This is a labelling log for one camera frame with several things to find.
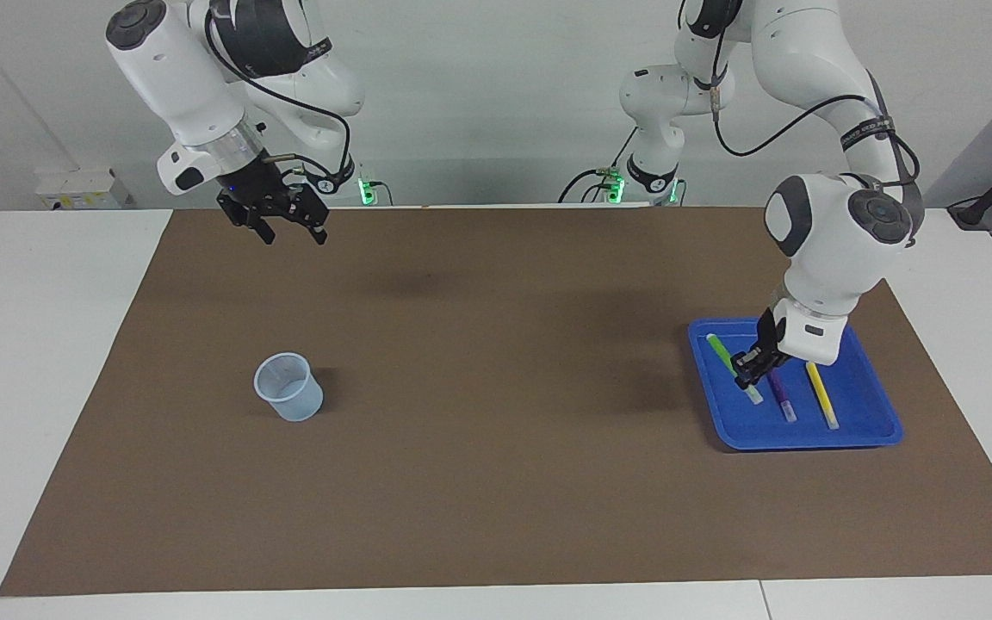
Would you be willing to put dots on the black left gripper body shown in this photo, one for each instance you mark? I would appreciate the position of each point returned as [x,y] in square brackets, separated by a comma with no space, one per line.
[769,340]

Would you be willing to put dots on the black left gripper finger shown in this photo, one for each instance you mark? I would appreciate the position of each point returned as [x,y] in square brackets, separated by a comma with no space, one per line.
[746,368]
[765,372]

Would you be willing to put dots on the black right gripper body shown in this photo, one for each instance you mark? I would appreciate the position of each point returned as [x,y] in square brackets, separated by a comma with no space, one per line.
[257,182]

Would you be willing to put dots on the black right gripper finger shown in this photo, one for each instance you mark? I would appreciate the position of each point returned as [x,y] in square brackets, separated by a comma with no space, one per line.
[262,231]
[317,215]

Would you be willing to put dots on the green marker pen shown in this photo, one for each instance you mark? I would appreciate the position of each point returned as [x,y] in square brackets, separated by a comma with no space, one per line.
[720,349]

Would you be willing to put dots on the purple marker pen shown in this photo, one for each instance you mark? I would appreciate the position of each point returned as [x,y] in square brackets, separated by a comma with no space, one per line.
[784,400]

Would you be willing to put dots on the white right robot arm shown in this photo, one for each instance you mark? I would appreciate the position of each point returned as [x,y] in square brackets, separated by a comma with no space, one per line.
[177,69]

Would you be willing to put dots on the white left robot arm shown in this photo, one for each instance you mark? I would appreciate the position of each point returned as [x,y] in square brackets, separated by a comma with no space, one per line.
[823,250]

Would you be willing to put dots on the yellow marker pen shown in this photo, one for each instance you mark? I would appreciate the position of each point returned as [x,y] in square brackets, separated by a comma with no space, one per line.
[820,392]

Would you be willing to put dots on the blue plastic tray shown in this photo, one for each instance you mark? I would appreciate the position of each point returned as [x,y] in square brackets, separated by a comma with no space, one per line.
[858,413]

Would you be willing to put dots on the translucent plastic cup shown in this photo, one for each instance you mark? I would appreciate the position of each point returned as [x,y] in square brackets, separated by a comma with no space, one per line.
[289,400]

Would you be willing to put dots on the white socket box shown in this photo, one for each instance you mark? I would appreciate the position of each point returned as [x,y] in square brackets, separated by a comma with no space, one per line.
[74,189]

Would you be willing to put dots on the brown table mat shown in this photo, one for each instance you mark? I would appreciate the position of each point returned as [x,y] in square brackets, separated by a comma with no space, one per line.
[496,482]

